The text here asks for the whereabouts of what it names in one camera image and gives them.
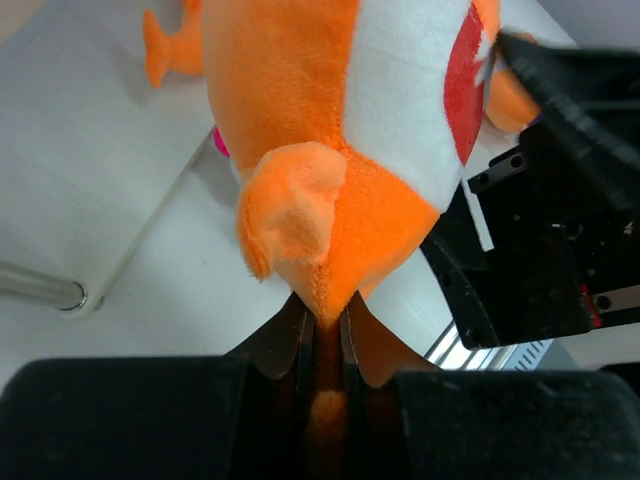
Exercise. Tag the orange shark plush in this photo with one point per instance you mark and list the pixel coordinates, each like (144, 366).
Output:
(180, 52)
(349, 123)

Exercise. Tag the aluminium mounting rail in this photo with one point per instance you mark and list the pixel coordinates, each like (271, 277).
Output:
(449, 353)

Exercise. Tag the white pink striped plush centre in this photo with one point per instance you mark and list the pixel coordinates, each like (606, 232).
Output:
(219, 143)

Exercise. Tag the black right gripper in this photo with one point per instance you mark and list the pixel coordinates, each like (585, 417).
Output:
(528, 250)

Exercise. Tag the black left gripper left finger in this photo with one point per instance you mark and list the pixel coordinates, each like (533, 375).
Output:
(275, 396)

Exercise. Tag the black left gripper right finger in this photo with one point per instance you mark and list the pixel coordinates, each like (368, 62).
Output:
(372, 355)

